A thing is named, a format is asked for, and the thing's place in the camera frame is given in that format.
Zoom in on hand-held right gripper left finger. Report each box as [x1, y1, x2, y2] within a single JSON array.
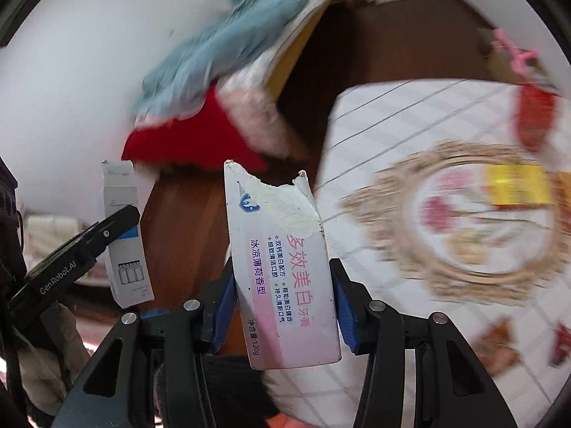
[[51, 256, 237, 428]]

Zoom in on torn white toothpaste box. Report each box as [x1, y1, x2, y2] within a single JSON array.
[[223, 159, 343, 371]]

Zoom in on small white blue carton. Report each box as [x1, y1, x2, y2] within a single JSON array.
[[100, 159, 155, 309]]

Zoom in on pink clip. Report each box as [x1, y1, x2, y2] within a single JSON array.
[[490, 28, 537, 73]]

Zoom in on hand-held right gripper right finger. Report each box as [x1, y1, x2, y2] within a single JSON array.
[[329, 258, 520, 428]]

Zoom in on light blue fluffy towel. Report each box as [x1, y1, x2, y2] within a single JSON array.
[[129, 0, 336, 119]]

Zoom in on yellow packet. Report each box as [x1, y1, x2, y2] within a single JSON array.
[[484, 164, 552, 209]]

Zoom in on small red wrapper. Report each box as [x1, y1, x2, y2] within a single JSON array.
[[550, 322, 571, 367]]

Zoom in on yellow board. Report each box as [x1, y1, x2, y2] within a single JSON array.
[[267, 0, 345, 100]]

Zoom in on brown snack wrapper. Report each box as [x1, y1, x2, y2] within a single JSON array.
[[472, 318, 524, 376]]

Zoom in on beige cloth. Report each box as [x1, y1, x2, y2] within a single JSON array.
[[15, 305, 92, 415]]

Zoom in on round woven floral placemat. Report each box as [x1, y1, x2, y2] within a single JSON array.
[[341, 139, 570, 307]]

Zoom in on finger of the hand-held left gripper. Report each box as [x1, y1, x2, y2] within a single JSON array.
[[27, 204, 141, 279]]

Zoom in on red packet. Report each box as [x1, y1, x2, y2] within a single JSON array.
[[512, 81, 559, 153]]

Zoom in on white pink fluffy cloth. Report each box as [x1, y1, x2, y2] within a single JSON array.
[[218, 47, 309, 160]]

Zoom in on red cloth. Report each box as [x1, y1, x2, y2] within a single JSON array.
[[121, 86, 269, 174]]

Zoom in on white checked tablecloth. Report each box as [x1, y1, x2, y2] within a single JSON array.
[[263, 78, 571, 428]]

